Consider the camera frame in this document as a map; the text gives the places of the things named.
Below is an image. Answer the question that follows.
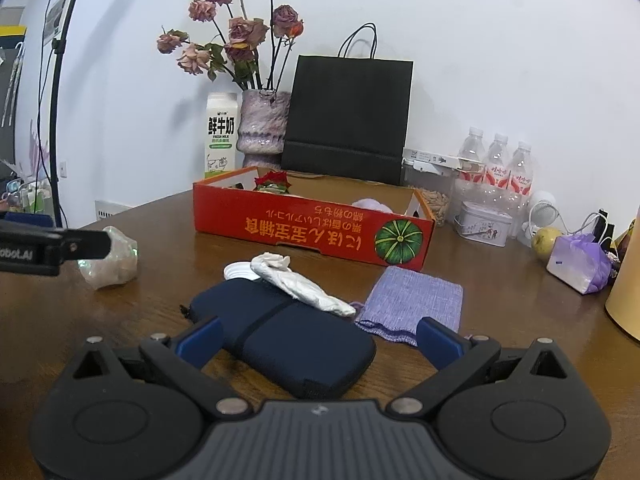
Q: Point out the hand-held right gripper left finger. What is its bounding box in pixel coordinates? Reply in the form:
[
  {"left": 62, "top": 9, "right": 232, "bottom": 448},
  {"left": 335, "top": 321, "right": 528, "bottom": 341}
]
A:
[{"left": 72, "top": 316, "right": 252, "bottom": 420}]

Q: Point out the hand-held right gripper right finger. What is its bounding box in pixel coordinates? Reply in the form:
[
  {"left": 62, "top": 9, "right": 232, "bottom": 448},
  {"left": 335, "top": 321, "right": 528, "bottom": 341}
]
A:
[{"left": 385, "top": 316, "right": 568, "bottom": 418}]

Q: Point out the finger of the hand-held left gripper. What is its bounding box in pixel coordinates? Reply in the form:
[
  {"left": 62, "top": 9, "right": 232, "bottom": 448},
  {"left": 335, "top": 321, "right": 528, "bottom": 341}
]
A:
[
  {"left": 0, "top": 211, "right": 55, "bottom": 231},
  {"left": 59, "top": 228, "right": 112, "bottom": 261}
]

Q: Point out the iridescent plastic bag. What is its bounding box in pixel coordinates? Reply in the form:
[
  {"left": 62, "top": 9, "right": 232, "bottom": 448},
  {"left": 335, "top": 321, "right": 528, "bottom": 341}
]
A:
[{"left": 77, "top": 226, "right": 139, "bottom": 291}]

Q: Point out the purple knitted cloth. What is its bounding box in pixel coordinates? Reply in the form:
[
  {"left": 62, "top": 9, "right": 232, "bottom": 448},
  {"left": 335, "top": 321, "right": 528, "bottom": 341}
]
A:
[{"left": 354, "top": 266, "right": 464, "bottom": 348}]

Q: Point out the navy blue pouch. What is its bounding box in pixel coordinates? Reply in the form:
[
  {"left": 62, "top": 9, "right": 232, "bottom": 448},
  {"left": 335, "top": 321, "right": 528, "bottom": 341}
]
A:
[{"left": 180, "top": 277, "right": 377, "bottom": 400}]

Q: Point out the white tissue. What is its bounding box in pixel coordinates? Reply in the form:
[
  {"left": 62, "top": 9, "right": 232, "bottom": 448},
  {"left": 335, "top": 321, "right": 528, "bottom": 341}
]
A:
[{"left": 250, "top": 252, "right": 357, "bottom": 318}]

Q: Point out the red cardboard box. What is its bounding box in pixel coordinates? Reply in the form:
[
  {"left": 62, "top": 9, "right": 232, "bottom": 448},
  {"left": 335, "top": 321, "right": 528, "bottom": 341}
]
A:
[{"left": 192, "top": 165, "right": 437, "bottom": 272}]

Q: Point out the red rose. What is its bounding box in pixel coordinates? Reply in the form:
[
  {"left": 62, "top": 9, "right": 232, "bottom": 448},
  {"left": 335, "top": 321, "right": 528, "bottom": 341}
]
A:
[{"left": 252, "top": 170, "right": 293, "bottom": 196}]

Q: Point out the cluttered shelf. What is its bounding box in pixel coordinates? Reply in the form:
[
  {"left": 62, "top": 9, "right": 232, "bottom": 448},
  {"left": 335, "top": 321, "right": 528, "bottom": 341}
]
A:
[{"left": 0, "top": 160, "right": 52, "bottom": 216}]

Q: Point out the white bottle cap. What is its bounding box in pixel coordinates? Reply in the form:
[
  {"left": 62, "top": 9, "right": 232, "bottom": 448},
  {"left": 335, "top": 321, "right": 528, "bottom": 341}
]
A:
[{"left": 223, "top": 260, "right": 261, "bottom": 281}]

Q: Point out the white tin box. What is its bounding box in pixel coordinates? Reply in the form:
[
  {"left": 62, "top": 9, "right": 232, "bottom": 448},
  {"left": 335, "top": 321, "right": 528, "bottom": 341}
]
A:
[{"left": 454, "top": 200, "right": 513, "bottom": 248}]

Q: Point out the yellow-green pear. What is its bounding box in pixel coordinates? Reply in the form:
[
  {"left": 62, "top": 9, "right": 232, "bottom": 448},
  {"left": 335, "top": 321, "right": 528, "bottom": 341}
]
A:
[{"left": 531, "top": 227, "right": 564, "bottom": 262}]

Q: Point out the clear container with white lid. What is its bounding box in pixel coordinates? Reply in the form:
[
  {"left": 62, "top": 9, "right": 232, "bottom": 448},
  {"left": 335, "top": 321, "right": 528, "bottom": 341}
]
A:
[{"left": 402, "top": 148, "right": 463, "bottom": 227}]

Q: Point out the purple tissue pack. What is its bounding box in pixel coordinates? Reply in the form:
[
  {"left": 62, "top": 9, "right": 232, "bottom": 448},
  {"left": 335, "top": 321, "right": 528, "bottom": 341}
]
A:
[{"left": 546, "top": 232, "right": 613, "bottom": 295}]

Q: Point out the small white fan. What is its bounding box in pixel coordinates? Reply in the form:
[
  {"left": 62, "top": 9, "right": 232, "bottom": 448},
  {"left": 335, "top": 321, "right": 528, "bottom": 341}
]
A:
[{"left": 522, "top": 191, "right": 561, "bottom": 248}]

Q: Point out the white green milk carton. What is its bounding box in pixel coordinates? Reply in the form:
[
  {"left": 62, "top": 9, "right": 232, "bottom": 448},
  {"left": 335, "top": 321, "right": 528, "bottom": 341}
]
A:
[{"left": 204, "top": 92, "right": 240, "bottom": 181}]

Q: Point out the black lamp stand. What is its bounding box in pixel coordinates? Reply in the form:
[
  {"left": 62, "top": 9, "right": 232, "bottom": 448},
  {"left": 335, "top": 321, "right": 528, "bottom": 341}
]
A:
[{"left": 47, "top": 0, "right": 93, "bottom": 228}]

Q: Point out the clear water bottle red label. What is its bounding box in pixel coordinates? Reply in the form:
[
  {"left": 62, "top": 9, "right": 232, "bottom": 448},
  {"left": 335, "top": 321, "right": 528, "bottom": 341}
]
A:
[
  {"left": 456, "top": 127, "right": 487, "bottom": 211},
  {"left": 506, "top": 140, "right": 535, "bottom": 238},
  {"left": 483, "top": 133, "right": 512, "bottom": 208}
]

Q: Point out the yellow thermos jug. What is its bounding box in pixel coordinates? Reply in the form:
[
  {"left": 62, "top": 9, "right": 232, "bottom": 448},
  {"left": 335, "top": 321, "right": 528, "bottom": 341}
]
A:
[{"left": 605, "top": 217, "right": 640, "bottom": 341}]

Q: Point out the black charger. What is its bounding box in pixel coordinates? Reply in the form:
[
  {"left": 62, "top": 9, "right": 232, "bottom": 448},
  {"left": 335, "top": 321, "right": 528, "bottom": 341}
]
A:
[{"left": 596, "top": 209, "right": 612, "bottom": 253}]

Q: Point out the colourful snack packet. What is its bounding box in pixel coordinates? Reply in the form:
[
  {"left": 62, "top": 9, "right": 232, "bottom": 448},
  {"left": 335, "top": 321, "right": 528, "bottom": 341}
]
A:
[{"left": 611, "top": 232, "right": 632, "bottom": 281}]

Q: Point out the purple textured vase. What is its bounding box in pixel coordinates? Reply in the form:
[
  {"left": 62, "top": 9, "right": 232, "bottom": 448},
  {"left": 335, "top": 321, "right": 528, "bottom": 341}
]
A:
[{"left": 236, "top": 89, "right": 292, "bottom": 170}]

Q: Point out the black paper bag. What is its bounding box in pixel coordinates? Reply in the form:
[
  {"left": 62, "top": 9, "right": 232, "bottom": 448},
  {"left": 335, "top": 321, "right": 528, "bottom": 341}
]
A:
[{"left": 281, "top": 23, "right": 415, "bottom": 187}]

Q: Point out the dried rose bouquet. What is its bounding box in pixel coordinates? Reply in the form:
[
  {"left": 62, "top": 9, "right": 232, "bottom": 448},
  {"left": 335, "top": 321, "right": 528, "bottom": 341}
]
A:
[{"left": 156, "top": 0, "right": 305, "bottom": 92}]

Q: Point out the white charging cable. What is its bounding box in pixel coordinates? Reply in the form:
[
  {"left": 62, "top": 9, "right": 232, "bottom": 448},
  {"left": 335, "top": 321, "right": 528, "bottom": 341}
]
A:
[{"left": 557, "top": 210, "right": 617, "bottom": 243}]

